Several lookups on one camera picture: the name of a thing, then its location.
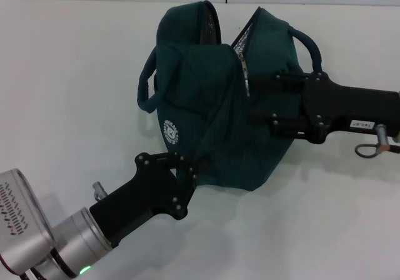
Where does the right gripper cable with plug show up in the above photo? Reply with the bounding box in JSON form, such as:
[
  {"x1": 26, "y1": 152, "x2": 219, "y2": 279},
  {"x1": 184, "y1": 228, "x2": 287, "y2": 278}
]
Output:
[{"x1": 354, "y1": 124, "x2": 400, "y2": 159}]

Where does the dark teal fabric lunch bag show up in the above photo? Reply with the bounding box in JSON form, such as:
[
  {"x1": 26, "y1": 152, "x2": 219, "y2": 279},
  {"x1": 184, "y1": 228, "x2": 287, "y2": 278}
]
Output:
[{"x1": 136, "y1": 0, "x2": 323, "y2": 193}]

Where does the left gripper cable with plug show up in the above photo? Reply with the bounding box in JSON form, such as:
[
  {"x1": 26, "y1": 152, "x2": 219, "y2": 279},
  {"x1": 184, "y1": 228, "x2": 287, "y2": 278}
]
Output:
[{"x1": 91, "y1": 182, "x2": 109, "y2": 202}]

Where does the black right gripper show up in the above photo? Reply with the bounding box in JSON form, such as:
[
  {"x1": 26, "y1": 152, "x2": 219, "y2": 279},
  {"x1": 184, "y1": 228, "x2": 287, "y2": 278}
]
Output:
[{"x1": 249, "y1": 72, "x2": 400, "y2": 145}]

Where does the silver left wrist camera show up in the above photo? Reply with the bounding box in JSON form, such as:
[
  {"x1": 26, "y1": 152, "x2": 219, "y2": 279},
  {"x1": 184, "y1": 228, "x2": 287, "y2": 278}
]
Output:
[{"x1": 0, "y1": 168, "x2": 54, "y2": 275}]

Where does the gripper cable with plug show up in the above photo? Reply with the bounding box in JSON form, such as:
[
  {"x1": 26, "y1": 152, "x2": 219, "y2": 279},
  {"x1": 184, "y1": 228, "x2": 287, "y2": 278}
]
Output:
[
  {"x1": 91, "y1": 182, "x2": 109, "y2": 202},
  {"x1": 354, "y1": 124, "x2": 400, "y2": 159}
]

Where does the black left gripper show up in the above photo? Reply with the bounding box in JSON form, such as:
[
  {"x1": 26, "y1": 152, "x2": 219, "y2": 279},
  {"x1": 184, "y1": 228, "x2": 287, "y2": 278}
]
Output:
[{"x1": 89, "y1": 152, "x2": 207, "y2": 249}]

